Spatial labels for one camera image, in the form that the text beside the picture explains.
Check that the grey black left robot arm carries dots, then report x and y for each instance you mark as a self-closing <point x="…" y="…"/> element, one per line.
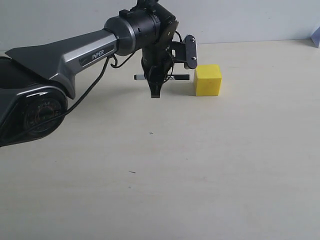
<point x="37" y="81"/>

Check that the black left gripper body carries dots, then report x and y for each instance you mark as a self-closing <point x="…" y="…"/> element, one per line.
<point x="156" y="62"/>

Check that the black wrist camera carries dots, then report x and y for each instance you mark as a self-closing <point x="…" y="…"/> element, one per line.
<point x="185" y="52"/>

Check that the blue paper object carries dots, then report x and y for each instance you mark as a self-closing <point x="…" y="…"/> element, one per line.
<point x="315" y="37"/>

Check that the yellow foam cube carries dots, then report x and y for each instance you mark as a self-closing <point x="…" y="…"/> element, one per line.
<point x="207" y="80"/>

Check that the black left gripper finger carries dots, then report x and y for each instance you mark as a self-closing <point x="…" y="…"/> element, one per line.
<point x="155" y="89"/>

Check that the black and white marker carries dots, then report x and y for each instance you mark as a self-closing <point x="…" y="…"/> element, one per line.
<point x="172" y="77"/>

